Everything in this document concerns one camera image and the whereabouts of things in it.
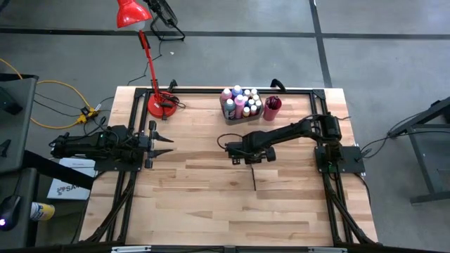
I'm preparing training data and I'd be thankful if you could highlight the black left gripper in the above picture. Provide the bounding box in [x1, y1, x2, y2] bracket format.
[135, 120, 175, 170]

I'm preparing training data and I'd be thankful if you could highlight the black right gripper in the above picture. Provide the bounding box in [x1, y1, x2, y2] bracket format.
[224, 138, 277, 166]

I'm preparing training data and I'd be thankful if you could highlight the large pink paint bottle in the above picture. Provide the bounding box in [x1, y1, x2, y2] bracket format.
[234, 93, 246, 120]

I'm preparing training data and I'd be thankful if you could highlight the red desk lamp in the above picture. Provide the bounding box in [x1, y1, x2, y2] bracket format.
[116, 0, 178, 119]

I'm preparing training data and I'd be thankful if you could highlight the grey plastic bin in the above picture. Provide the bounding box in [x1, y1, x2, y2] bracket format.
[219, 91, 264, 126]

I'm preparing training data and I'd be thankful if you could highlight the red-pink plastic cup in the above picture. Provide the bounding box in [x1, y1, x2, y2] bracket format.
[262, 95, 283, 122]

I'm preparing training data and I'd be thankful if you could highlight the white printed cardboard box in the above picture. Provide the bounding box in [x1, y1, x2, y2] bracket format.
[46, 157, 98, 201]

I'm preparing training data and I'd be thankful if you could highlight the black diagonal beam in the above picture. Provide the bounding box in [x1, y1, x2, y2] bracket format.
[22, 150, 96, 190]

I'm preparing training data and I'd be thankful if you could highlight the yellow labelled can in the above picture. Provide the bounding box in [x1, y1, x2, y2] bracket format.
[30, 202, 56, 222]

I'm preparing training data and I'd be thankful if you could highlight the dark grey side desk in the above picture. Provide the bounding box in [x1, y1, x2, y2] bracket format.
[0, 73, 39, 175]
[0, 167, 38, 249]

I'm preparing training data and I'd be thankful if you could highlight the black desktop device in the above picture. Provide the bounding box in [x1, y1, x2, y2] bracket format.
[0, 86, 24, 116]

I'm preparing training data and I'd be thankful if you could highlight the black computer mouse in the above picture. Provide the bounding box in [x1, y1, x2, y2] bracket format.
[0, 195, 21, 232]

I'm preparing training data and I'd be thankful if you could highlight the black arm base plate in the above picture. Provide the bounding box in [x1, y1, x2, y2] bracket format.
[94, 145, 146, 172]
[314, 145, 366, 174]

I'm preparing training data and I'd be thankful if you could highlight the black aluminium table frame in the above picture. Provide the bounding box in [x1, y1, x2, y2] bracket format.
[79, 86, 379, 247]

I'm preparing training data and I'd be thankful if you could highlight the yellow extension cord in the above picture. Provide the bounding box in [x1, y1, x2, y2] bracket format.
[0, 58, 101, 130]

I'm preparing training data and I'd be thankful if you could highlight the silver metal bracket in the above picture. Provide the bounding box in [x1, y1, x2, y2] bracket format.
[111, 245, 152, 253]
[307, 247, 348, 253]

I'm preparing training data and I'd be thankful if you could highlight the black power cable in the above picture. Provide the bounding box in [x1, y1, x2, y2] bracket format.
[358, 129, 450, 157]

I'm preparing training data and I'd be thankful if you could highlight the black adjustable desk frame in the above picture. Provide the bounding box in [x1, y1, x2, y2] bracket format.
[386, 96, 450, 206]

